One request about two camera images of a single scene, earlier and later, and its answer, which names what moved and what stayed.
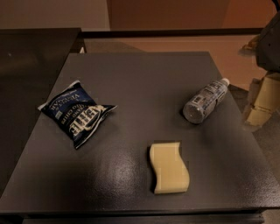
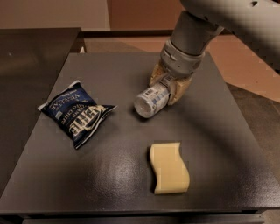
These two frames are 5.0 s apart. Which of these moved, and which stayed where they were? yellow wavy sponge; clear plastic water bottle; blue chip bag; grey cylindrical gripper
Moved: grey cylindrical gripper; clear plastic water bottle
Stayed: blue chip bag; yellow wavy sponge
